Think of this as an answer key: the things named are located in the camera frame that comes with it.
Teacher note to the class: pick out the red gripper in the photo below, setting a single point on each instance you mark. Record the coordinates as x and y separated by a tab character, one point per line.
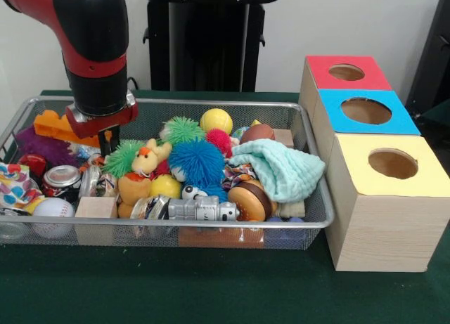
102	125

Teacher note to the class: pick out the green spiky ball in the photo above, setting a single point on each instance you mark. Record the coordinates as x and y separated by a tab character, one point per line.
119	158

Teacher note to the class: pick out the crushed clear plastic bottle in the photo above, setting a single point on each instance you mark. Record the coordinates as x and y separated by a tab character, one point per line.
86	152

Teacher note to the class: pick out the orange toy building block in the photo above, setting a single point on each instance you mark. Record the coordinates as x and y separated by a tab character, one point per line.
49	125

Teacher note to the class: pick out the silver toy robot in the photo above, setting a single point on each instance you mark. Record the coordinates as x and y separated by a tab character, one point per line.
204	208

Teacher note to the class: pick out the mint green cloth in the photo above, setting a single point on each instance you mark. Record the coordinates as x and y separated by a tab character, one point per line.
281	169

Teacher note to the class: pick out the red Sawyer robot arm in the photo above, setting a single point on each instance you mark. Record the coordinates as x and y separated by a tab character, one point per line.
91	39

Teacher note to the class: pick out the shallow metal mesh bin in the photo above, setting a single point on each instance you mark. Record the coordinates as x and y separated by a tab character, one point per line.
318	204

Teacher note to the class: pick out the wooden box with three holes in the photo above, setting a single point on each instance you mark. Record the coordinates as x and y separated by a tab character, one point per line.
383	232

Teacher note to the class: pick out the yellow plush duck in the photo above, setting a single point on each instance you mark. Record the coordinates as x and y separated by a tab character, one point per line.
147	158

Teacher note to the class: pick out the purple spiky ball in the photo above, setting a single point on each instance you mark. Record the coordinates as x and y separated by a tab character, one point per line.
35	144

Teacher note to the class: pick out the yellow foam ball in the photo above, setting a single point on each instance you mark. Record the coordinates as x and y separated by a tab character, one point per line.
216	121

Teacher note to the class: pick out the toy hamburger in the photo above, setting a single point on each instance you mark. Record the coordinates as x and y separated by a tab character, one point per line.
251	201

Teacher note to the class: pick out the cream cloth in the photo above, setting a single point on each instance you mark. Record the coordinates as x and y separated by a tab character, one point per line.
293	209

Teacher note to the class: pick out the dark green side table cloth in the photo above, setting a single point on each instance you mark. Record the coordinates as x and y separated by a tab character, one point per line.
439	127

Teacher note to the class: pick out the black panel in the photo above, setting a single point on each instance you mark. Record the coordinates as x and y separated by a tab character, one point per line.
432	57

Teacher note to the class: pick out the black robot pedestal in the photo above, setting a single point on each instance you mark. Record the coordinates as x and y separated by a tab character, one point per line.
207	39

